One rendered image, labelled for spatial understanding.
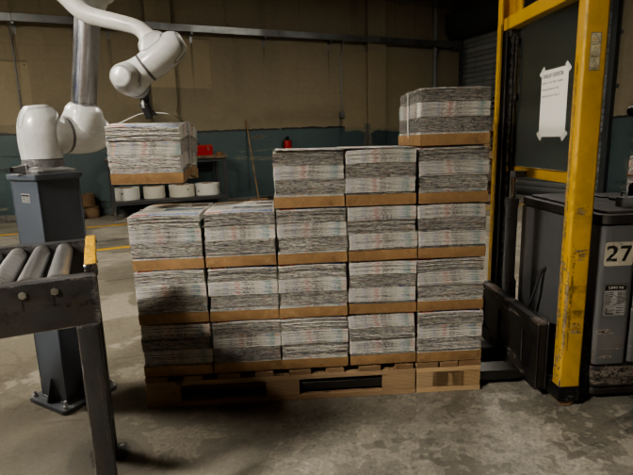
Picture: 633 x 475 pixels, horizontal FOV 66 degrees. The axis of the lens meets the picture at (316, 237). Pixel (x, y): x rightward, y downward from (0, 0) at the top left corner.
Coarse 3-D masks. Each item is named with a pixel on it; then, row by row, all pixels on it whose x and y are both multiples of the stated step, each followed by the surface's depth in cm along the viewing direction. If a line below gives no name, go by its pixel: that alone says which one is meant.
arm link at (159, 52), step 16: (64, 0) 178; (80, 0) 179; (80, 16) 178; (96, 16) 176; (112, 16) 176; (128, 32) 177; (144, 32) 173; (160, 32) 173; (176, 32) 172; (144, 48) 170; (160, 48) 169; (176, 48) 171; (144, 64) 170; (160, 64) 171; (176, 64) 176
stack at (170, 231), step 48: (144, 240) 195; (192, 240) 197; (240, 240) 198; (288, 240) 199; (336, 240) 201; (384, 240) 202; (144, 288) 199; (192, 288) 200; (240, 288) 201; (288, 288) 203; (336, 288) 204; (384, 288) 205; (144, 336) 204; (192, 336) 205; (240, 336) 206; (288, 336) 207; (336, 336) 208; (384, 336) 210; (192, 384) 208; (240, 384) 224; (288, 384) 211; (384, 384) 214
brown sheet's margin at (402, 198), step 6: (348, 198) 197; (354, 198) 197; (360, 198) 197; (366, 198) 197; (372, 198) 198; (378, 198) 198; (384, 198) 198; (390, 198) 198; (396, 198) 198; (402, 198) 198; (408, 198) 198; (414, 198) 198; (348, 204) 198; (354, 204) 198; (360, 204) 198; (366, 204) 198; (372, 204) 198; (378, 204) 198; (384, 204) 198; (390, 204) 198; (396, 204) 199; (402, 204) 199
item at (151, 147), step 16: (112, 128) 188; (128, 128) 188; (144, 128) 188; (160, 128) 189; (176, 128) 189; (112, 144) 190; (128, 144) 191; (144, 144) 191; (160, 144) 191; (176, 144) 192; (112, 160) 192; (128, 160) 193; (144, 160) 193; (160, 160) 194; (176, 160) 194
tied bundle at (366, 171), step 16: (352, 160) 195; (368, 160) 195; (384, 160) 195; (400, 160) 196; (352, 176) 196; (368, 176) 197; (384, 176) 197; (400, 176) 197; (352, 192) 197; (368, 192) 198; (384, 192) 198; (400, 192) 198
